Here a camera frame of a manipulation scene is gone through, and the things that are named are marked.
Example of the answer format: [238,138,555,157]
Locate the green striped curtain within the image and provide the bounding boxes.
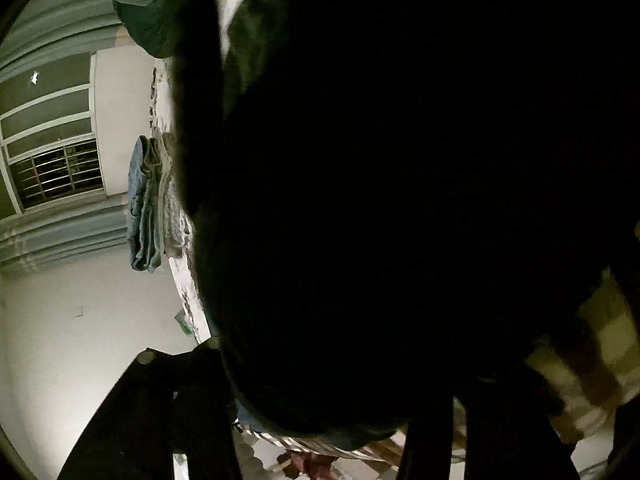
[0,0,125,86]
[0,205,132,275]

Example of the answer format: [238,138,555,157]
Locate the dark blue jeans pants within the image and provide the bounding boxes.
[170,0,640,448]

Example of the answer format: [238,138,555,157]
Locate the folded light blue jeans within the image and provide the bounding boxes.
[126,135,166,273]

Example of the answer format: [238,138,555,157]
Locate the dark green blanket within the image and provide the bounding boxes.
[98,0,182,59]

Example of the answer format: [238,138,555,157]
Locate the folded grey pants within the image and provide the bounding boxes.
[142,127,190,259]

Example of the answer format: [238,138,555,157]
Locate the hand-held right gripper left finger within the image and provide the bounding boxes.
[56,337,238,480]

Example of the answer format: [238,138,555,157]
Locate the red cloth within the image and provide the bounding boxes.
[276,451,333,480]

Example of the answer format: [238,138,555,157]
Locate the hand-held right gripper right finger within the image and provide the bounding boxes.
[397,375,571,480]

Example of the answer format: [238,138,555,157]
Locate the barred window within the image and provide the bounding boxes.
[0,52,108,221]

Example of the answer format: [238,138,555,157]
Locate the green white plastic bag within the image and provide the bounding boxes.
[173,309,195,337]

